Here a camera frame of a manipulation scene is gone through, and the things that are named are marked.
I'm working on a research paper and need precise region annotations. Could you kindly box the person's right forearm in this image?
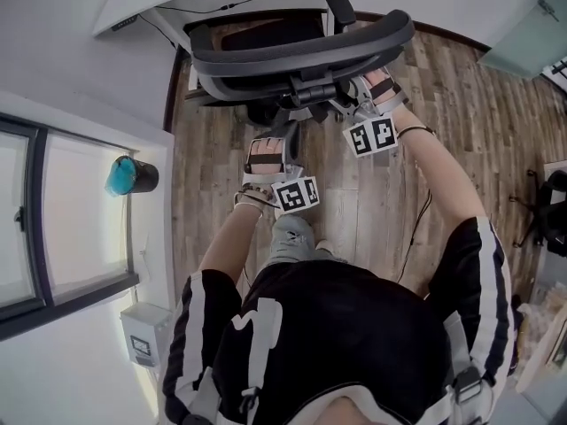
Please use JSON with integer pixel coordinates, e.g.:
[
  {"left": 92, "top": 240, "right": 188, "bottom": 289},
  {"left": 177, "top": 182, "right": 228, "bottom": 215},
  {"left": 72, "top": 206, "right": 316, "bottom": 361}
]
[{"left": 393, "top": 104, "right": 488, "bottom": 238}]

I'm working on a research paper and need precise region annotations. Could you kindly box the person's right hand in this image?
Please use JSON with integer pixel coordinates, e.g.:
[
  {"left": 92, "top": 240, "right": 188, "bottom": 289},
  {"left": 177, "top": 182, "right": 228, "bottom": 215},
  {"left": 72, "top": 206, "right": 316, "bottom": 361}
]
[{"left": 362, "top": 69, "right": 395, "bottom": 102}]

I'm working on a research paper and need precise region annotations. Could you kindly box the black framed window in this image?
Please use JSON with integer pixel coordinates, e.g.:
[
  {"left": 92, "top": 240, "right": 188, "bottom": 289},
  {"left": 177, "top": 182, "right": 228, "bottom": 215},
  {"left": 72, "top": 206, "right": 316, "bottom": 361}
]
[{"left": 0, "top": 112, "right": 142, "bottom": 341}]

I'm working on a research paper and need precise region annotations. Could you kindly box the beaded bracelet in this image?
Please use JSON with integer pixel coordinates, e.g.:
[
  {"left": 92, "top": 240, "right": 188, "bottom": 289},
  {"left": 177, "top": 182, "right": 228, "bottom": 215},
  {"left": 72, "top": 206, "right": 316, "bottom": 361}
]
[{"left": 237, "top": 183, "right": 274, "bottom": 204}]

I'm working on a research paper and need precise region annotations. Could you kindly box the black office chair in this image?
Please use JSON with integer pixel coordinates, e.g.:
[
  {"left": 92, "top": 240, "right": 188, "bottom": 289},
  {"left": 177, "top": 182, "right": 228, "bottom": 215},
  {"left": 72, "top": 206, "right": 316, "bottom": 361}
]
[{"left": 183, "top": 0, "right": 416, "bottom": 128}]

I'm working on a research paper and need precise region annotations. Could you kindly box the black swivel chair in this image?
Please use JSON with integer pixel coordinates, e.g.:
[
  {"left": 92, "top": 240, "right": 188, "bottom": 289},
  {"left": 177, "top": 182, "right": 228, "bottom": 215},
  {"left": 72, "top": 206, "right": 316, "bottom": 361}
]
[{"left": 509, "top": 168, "right": 567, "bottom": 256}]

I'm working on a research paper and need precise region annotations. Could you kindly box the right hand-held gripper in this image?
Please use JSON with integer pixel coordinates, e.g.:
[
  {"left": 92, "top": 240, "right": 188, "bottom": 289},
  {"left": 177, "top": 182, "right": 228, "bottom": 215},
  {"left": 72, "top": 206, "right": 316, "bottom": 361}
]
[{"left": 330, "top": 66, "right": 411, "bottom": 158}]

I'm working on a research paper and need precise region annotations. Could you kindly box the person's face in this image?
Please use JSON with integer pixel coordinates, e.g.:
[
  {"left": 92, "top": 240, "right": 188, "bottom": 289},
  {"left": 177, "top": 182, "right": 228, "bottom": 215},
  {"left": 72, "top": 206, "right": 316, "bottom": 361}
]
[{"left": 330, "top": 395, "right": 400, "bottom": 425}]

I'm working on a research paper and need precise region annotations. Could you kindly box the frosted glass panel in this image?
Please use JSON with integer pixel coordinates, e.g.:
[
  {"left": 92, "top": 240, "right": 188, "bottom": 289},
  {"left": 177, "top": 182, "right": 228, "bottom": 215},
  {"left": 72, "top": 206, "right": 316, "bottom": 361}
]
[{"left": 477, "top": 0, "right": 567, "bottom": 79}]

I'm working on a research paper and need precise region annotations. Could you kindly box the black metal rack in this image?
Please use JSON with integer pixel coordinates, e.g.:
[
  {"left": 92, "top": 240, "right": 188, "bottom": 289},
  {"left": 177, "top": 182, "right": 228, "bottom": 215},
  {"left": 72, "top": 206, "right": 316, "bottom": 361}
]
[{"left": 540, "top": 55, "right": 567, "bottom": 92}]

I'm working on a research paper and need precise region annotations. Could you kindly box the person's black striped shirt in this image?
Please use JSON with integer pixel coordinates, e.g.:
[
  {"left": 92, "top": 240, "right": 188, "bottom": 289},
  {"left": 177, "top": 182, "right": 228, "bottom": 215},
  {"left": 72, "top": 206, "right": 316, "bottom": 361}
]
[{"left": 161, "top": 217, "right": 517, "bottom": 425}]

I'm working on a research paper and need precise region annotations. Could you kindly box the grey shoulder strap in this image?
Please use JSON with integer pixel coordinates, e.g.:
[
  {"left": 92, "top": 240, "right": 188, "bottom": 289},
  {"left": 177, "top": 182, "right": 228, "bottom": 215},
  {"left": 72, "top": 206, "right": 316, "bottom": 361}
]
[{"left": 442, "top": 321, "right": 493, "bottom": 409}]

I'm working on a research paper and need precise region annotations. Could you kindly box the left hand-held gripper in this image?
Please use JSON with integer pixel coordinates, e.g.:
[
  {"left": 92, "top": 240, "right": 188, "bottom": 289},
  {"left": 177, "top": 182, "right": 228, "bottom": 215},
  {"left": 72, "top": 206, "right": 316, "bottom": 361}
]
[{"left": 242, "top": 120, "right": 320, "bottom": 214}]

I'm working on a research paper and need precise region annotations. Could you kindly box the person's left forearm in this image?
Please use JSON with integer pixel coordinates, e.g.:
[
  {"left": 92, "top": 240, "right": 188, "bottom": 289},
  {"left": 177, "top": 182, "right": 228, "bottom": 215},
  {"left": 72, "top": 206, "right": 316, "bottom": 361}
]
[{"left": 198, "top": 201, "right": 267, "bottom": 278}]

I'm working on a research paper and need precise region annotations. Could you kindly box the white paper box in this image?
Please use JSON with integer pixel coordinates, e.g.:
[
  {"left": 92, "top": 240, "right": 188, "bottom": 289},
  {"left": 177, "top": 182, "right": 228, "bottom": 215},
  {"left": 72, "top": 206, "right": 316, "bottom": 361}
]
[{"left": 120, "top": 303, "right": 172, "bottom": 367}]

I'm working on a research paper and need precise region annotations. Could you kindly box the thin silver bangle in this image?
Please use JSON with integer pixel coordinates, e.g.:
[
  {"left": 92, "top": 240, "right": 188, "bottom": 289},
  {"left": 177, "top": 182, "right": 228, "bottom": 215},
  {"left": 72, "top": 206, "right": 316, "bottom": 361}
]
[{"left": 233, "top": 198, "right": 267, "bottom": 213}]

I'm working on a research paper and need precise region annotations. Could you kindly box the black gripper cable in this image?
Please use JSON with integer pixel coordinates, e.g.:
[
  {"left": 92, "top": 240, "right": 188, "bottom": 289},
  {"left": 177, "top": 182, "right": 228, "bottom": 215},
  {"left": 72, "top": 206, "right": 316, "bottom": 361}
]
[{"left": 396, "top": 161, "right": 434, "bottom": 282}]

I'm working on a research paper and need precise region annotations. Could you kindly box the black wrist band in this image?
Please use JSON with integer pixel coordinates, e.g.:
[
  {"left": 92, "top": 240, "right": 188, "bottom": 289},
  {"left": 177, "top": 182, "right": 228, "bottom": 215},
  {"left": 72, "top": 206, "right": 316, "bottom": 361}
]
[{"left": 396, "top": 124, "right": 438, "bottom": 139}]

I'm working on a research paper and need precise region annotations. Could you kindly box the person's left hand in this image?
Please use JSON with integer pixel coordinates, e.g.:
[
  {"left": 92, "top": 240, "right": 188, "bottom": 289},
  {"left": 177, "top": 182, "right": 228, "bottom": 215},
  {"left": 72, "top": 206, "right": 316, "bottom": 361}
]
[{"left": 247, "top": 137, "right": 289, "bottom": 175}]

